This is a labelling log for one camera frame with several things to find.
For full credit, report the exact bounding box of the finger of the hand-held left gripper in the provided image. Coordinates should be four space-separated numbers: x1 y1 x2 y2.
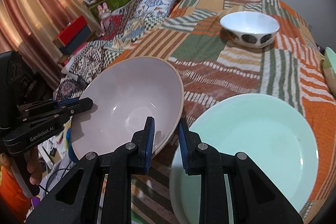
17 98 79 114
18 97 94 126

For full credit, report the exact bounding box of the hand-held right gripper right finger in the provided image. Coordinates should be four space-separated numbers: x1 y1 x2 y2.
178 119 303 224

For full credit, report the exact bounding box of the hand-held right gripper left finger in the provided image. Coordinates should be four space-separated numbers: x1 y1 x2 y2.
25 116 156 224

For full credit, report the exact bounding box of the pink bowl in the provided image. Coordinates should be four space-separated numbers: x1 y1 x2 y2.
71 56 185 163

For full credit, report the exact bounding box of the mint green plate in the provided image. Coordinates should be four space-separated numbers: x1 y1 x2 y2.
169 93 319 224

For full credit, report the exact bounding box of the person's left hand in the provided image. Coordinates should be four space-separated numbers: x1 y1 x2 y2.
26 145 43 186

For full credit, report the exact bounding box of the blue cloth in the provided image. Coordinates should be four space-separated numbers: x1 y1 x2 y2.
66 128 78 161

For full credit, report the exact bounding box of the dark blue box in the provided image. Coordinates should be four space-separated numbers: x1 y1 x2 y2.
59 27 92 55

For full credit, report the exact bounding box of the red box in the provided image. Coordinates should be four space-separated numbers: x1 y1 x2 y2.
54 16 88 47

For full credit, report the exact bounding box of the orange patchwork blanket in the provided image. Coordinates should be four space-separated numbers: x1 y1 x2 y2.
105 0 336 224

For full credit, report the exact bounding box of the striped orange curtain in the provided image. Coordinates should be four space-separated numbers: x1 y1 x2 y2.
0 0 92 83

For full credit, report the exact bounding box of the pink bunny toy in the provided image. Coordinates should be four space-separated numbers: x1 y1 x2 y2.
97 2 112 29

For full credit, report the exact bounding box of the patterned quilt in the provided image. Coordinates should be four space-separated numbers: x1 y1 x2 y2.
54 0 184 101

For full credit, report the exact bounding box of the white dotted bowl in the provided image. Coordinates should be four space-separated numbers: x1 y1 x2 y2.
219 11 280 49

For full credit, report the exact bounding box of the mint green bowl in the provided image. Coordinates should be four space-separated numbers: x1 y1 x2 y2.
323 47 336 97

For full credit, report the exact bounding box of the thin black cable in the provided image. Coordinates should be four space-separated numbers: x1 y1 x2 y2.
39 161 76 193

